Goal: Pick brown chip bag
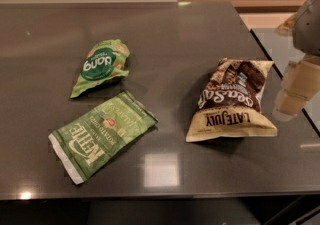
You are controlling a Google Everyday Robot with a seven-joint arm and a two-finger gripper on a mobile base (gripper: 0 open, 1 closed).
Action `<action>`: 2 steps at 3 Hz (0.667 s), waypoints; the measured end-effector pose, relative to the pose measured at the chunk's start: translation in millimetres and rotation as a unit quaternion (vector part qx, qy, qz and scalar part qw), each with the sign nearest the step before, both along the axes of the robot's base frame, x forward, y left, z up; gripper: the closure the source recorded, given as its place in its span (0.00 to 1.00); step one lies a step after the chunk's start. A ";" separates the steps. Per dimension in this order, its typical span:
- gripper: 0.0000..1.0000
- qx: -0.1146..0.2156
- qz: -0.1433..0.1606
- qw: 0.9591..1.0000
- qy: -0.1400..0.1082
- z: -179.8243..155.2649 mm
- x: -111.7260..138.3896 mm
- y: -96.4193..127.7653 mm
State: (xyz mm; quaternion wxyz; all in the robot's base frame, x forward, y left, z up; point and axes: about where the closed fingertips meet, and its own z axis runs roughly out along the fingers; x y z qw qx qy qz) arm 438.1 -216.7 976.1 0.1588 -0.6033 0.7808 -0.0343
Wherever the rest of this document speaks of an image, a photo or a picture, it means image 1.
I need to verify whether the green Dang chip bag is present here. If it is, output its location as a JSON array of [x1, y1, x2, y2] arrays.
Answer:
[[70, 39, 130, 98]]

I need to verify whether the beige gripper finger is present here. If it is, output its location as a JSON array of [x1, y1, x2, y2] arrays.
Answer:
[[272, 54, 320, 122]]

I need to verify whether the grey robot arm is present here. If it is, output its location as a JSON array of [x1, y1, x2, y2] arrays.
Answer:
[[272, 0, 320, 122]]

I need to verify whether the brown Late July chip bag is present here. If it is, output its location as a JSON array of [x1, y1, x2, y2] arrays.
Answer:
[[186, 58, 277, 142]]

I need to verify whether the green Kettle chip bag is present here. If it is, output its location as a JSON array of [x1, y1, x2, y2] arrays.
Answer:
[[49, 91, 157, 185]]

